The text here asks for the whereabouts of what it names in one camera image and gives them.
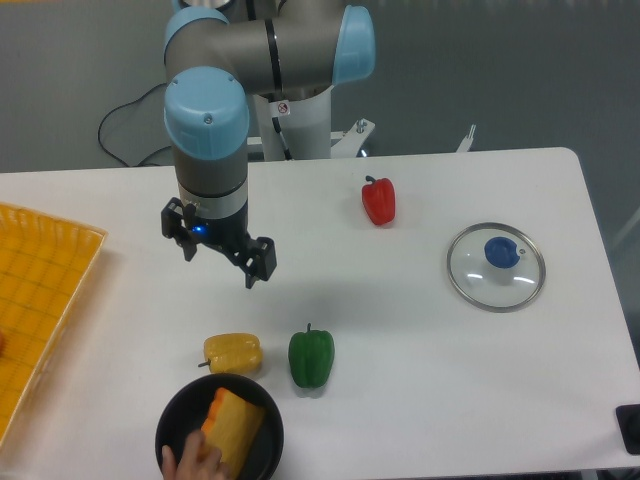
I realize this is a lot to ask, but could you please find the yellow toast bread slice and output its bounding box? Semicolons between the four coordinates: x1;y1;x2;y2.
199;388;266;479

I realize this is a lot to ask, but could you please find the yellow bell pepper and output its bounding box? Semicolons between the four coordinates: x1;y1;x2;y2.
198;333;263;374

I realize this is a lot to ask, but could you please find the person's hand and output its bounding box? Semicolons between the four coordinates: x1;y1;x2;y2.
161;430;232;480

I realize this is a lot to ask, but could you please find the yellow woven basket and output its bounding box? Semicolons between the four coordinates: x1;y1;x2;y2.
1;203;108;443

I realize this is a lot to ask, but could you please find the black saucepan blue handle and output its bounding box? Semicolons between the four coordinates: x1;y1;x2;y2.
155;374;284;479

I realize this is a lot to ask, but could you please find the red bell pepper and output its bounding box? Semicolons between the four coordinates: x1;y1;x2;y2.
361;175;396;226

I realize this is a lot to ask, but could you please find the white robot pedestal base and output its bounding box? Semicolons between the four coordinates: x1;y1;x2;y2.
246;84;477;162

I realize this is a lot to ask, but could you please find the black cable on floor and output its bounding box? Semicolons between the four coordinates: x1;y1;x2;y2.
96;80;176;168

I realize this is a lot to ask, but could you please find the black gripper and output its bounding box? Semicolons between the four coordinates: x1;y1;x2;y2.
161;197;277;289

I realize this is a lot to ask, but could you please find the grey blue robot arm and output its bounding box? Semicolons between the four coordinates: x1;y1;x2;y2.
161;1;376;286

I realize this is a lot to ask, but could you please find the black device at table edge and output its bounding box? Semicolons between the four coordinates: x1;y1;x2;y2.
615;404;640;455

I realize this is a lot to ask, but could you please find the green bell pepper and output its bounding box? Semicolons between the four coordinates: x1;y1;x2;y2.
288;323;335;389

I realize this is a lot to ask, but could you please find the glass lid blue knob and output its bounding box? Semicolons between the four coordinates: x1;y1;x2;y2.
446;222;546;313

